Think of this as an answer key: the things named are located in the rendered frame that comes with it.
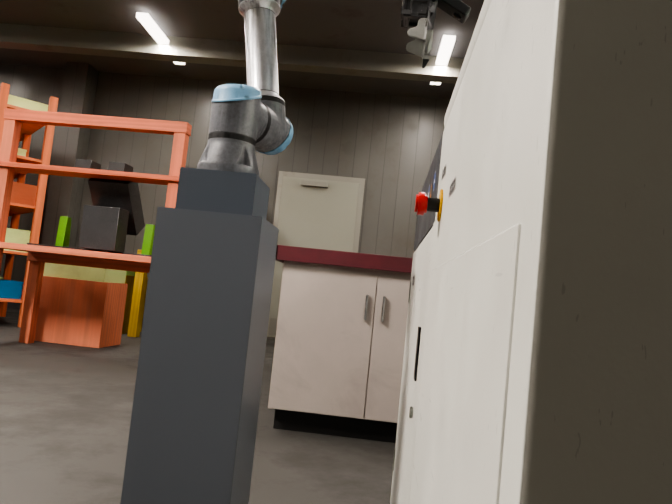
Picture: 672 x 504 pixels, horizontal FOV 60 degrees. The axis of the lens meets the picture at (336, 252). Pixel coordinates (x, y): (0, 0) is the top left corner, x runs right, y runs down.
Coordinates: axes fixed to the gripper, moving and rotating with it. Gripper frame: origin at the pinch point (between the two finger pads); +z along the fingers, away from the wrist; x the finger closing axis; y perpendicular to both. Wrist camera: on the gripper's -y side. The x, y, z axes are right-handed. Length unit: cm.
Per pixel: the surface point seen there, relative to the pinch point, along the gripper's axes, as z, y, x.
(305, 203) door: -57, 117, -608
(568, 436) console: 65, -5, 105
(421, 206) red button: 44, 1, 46
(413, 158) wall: -130, -17, -616
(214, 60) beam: -191, 219, -484
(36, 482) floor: 122, 102, -33
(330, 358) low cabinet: 87, 26, -128
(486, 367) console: 63, -2, 94
